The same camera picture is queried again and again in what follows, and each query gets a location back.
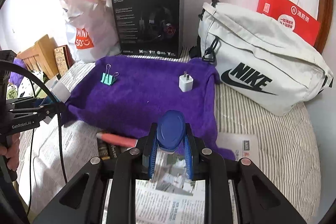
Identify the white Nike waist bag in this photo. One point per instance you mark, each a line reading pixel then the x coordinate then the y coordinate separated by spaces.
pixel 259 58

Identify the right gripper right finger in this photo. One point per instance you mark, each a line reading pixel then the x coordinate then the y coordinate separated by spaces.
pixel 204 164

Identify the red white paper bag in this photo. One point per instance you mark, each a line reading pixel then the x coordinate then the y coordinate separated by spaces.
pixel 290 15

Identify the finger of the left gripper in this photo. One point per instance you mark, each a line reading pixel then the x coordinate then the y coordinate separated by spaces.
pixel 44 109
pixel 28 102

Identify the person left hand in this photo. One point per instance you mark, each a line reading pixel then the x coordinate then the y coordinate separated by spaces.
pixel 12 153

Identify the black gold Grand Reserve tube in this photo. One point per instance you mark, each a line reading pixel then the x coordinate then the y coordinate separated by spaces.
pixel 103 149

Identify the brown patterned book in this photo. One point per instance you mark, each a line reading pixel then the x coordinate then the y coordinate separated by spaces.
pixel 63 59

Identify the white blue cylinder bottle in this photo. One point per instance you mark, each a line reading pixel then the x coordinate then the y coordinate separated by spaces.
pixel 59 90

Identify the purple towel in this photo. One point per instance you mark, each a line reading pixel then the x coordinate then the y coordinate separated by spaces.
pixel 142 93

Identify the white Miniso plastic bag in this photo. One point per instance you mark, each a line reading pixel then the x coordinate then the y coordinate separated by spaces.
pixel 90 30

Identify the black Horizon case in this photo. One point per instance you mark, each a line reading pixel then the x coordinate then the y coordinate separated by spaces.
pixel 114 151

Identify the newspaper sheet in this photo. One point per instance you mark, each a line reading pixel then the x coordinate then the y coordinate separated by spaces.
pixel 157 200

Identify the white USB charger plug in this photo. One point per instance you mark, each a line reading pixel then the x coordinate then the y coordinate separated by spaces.
pixel 186 82

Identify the green binder clip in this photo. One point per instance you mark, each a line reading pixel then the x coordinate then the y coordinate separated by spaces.
pixel 107 78

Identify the black headset box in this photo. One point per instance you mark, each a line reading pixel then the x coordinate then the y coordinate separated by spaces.
pixel 149 27

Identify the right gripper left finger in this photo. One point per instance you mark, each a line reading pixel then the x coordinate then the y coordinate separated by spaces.
pixel 133 164

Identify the wooden chair frame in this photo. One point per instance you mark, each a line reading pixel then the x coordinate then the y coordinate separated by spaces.
pixel 325 14

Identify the pink grey handle tool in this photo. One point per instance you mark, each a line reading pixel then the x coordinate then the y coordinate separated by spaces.
pixel 117 140

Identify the wooden headboard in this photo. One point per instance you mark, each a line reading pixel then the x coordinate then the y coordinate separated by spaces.
pixel 40 57

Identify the pink jar blue lid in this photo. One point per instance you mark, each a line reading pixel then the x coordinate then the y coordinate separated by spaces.
pixel 171 129

